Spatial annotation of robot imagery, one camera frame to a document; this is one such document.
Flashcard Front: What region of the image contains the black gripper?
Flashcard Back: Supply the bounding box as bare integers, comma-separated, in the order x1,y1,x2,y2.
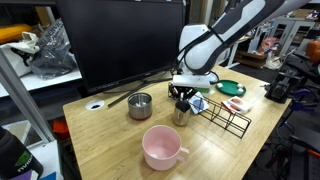
169,85,199,112

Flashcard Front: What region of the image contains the small steel cup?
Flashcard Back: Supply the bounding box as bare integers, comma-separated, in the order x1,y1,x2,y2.
172,100,192,127

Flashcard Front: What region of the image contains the white blue snack packet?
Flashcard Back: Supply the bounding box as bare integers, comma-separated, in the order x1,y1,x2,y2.
188,91,210,116

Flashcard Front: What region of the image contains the white box green circle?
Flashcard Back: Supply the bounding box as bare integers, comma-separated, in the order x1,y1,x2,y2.
196,86,212,98

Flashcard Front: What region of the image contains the small steel saucepan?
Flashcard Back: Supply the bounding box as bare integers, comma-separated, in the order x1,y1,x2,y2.
127,92,153,121

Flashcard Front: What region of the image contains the pink mug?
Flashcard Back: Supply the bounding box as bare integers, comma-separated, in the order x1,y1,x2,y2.
141,124,190,172

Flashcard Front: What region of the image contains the green round plate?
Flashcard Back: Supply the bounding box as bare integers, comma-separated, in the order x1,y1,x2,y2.
215,79,247,97

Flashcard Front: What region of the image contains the white box orange print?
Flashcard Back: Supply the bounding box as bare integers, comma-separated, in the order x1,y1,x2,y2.
227,95,254,114

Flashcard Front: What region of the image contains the black computer monitor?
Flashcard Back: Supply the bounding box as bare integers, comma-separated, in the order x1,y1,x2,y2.
55,0,185,108

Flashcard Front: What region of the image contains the black clamp device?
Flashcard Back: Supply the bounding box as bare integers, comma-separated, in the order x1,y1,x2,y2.
264,69,309,104

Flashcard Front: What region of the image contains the grey plastic bag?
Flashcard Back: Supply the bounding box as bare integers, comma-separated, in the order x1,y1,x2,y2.
29,18,78,81

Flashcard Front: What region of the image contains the orange round object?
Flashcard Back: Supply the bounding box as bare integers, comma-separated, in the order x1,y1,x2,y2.
305,39,320,64

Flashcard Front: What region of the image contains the white printed bag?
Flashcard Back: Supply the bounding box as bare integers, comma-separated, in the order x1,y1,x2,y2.
0,31,40,78

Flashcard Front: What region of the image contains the black bottle green logo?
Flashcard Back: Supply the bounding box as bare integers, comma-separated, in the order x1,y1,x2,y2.
0,126,44,180

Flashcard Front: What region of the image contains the purple book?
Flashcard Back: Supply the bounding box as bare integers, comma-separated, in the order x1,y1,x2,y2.
9,169,39,180

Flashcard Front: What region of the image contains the yellow roll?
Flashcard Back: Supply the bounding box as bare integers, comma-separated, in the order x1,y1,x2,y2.
0,23,34,45

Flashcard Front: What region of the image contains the black wire rack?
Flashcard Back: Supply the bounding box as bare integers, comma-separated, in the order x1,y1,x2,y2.
167,82,253,140

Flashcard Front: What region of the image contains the aluminium frame post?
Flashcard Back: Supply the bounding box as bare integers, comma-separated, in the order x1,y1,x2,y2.
0,48,56,144

